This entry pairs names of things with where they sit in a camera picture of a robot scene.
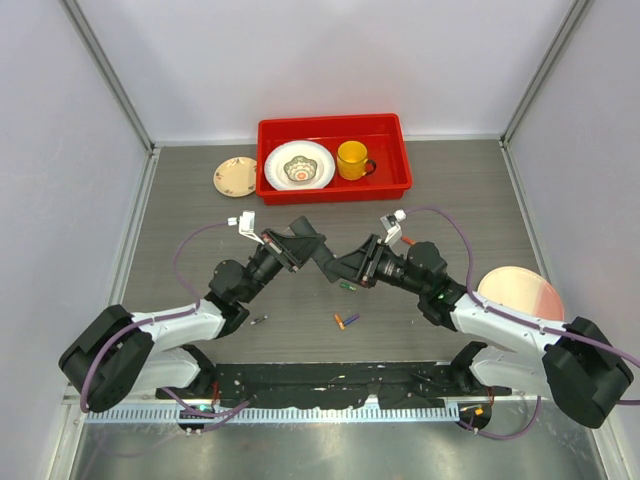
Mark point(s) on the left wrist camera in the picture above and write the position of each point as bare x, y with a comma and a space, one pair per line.
245, 224

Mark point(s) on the black silver battery near base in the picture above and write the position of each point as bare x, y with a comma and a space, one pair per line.
259, 320

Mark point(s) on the yellow mug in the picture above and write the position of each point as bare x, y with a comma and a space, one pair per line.
353, 161

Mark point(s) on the orange battery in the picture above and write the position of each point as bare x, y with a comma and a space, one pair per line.
339, 321

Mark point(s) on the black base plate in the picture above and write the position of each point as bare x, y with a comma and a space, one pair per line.
333, 386

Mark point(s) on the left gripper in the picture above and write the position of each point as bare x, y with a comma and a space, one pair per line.
289, 251

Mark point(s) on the pink plate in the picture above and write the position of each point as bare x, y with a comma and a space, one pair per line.
522, 290

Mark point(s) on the beige floral saucer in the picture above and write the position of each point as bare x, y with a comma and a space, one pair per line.
236, 177

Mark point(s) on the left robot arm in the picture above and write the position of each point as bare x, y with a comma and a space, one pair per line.
122, 352

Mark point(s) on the black remote control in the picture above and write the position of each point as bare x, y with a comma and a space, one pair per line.
322, 256

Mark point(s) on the green battery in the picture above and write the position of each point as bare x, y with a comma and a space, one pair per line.
348, 286

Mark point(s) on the white plate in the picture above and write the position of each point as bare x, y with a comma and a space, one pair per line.
273, 166

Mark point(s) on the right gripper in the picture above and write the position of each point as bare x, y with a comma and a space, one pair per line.
362, 264

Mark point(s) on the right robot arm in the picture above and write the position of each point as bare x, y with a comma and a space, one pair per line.
571, 364

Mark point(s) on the perforated cable duct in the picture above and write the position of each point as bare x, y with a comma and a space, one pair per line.
370, 412

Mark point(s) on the blue purple battery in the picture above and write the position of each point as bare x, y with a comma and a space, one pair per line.
351, 319

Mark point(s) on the small patterned bowl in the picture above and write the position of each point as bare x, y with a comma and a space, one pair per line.
300, 169

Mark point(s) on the red plastic bin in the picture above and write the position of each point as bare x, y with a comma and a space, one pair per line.
382, 135

